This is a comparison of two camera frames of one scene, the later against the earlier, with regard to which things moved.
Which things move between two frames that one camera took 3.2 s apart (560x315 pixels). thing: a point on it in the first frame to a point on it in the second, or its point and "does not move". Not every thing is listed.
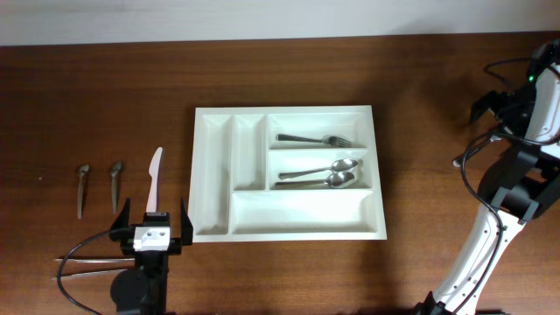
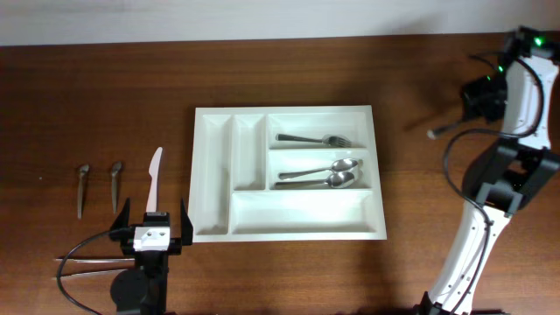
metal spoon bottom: (339, 180) does not move
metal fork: (328, 139) does not move
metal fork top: (479, 143) to (430, 134)
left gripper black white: (119, 233) does not move
